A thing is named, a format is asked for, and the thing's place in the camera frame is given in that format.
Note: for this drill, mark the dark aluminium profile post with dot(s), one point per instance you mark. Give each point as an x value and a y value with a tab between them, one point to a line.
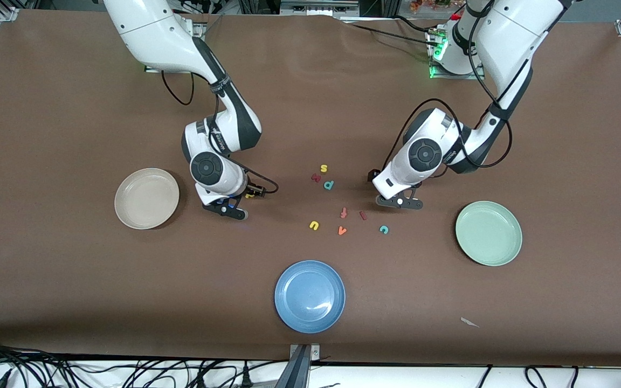
297	372

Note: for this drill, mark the white paper scrap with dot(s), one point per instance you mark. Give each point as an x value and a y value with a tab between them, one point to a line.
469	322

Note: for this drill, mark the brown table cover sheet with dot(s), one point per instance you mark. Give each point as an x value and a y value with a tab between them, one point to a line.
73	296

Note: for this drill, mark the silver background device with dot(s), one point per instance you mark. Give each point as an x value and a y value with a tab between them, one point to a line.
318	6

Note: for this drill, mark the silver metal bracket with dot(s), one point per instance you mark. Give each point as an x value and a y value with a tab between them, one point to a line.
315	351

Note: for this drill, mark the beige brown plate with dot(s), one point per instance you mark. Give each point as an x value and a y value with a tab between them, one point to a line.
146	198

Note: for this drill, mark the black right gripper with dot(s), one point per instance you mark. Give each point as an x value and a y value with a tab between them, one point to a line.
249	190

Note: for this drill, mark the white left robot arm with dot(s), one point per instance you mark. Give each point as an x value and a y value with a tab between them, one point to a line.
510	37

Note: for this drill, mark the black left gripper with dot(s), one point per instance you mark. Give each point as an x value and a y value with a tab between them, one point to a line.
373	175

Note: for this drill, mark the blue plate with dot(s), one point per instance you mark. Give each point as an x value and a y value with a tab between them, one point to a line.
310	296

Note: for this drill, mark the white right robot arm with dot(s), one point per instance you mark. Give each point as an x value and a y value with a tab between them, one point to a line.
154	32

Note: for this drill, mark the green plate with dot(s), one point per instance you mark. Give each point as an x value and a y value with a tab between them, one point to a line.
488	233

